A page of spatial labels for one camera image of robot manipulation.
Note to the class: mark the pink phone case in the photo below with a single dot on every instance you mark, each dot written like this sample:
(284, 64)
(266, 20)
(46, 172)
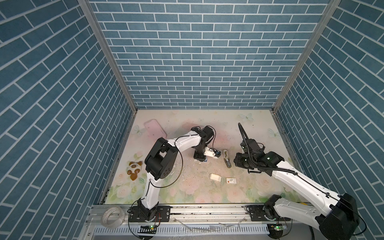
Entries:
(154, 130)

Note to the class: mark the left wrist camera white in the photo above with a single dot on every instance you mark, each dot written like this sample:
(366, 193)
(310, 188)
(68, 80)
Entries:
(212, 153)

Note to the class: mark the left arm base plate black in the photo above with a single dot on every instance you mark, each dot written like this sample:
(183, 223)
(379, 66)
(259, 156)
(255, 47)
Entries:
(141, 214)

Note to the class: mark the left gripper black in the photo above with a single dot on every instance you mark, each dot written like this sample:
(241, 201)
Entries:
(202, 157)

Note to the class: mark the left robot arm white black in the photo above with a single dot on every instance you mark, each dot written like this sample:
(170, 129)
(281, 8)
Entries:
(161, 159)

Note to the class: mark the floral table mat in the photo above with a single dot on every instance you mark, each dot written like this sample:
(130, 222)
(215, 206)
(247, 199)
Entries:
(189, 182)

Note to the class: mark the clear tape roll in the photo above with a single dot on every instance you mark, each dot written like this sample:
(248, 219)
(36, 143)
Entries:
(113, 217)

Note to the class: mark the white staple box sleeve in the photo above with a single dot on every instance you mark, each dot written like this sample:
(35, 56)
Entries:
(231, 180)

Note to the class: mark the aluminium rail frame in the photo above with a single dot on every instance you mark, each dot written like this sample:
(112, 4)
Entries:
(186, 221)

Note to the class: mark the staple box tray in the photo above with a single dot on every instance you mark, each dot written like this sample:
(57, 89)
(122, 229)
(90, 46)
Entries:
(215, 177)

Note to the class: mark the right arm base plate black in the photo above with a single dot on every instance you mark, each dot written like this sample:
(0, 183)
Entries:
(258, 214)

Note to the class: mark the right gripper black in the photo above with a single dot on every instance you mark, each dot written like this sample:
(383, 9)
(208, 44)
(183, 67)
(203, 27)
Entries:
(236, 161)

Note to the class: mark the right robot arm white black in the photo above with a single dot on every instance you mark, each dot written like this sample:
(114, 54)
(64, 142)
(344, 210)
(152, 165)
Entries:
(335, 216)

